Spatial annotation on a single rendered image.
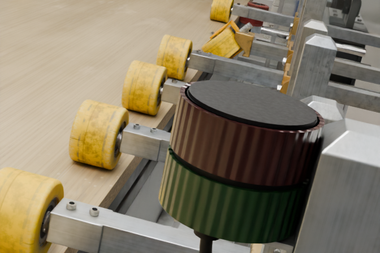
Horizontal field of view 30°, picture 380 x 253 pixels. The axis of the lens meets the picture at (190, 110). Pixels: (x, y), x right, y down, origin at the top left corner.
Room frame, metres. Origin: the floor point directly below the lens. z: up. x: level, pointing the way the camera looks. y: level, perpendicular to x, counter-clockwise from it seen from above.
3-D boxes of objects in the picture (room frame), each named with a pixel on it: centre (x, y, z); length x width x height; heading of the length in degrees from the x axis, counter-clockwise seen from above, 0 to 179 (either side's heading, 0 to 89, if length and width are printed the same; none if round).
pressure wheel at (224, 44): (1.57, -0.04, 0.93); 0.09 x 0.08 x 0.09; 84
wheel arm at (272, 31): (2.54, -0.36, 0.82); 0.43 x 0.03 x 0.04; 84
